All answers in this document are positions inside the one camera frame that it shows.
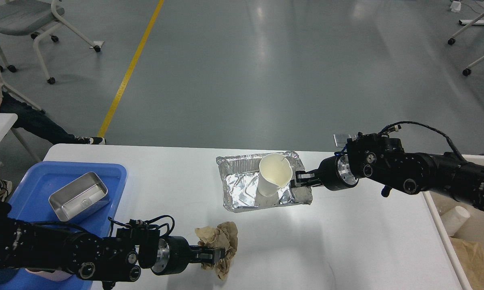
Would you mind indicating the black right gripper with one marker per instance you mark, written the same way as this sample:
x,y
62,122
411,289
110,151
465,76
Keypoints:
x,y
335,173

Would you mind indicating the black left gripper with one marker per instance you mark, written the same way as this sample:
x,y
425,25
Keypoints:
x,y
174,254

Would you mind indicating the brown paper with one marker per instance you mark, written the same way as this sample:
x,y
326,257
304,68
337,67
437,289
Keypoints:
x,y
224,236
471,257

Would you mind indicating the white paper cup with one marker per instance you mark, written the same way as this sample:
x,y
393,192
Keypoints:
x,y
275,172

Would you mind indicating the aluminium foil container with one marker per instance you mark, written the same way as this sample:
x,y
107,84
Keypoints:
x,y
239,176

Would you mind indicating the square steel tray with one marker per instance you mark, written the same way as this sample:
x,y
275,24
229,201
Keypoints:
x,y
80,198

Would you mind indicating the pink ceramic mug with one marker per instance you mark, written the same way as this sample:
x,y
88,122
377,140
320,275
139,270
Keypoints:
x,y
56,275

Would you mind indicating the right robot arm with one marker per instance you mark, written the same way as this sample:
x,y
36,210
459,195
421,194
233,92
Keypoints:
x,y
381,158

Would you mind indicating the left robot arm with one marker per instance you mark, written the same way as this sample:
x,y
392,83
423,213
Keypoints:
x,y
62,246

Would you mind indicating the grey office chair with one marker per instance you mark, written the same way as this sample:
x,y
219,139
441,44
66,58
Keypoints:
x,y
25,17

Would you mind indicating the left floor socket plate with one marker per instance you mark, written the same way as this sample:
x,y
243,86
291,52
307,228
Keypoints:
x,y
340,139

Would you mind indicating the person in jeans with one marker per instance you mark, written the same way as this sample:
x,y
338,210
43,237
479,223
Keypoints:
x,y
39,124

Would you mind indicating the paper cup in bin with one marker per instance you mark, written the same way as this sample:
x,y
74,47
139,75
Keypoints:
x,y
454,219

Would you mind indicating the beige plastic bin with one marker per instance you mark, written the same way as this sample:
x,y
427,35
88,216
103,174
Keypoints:
x,y
461,228

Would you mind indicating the brown paper in bin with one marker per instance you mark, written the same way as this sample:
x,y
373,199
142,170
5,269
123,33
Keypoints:
x,y
471,257

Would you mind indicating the blue plastic tray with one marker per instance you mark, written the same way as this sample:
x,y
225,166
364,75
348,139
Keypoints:
x,y
30,202

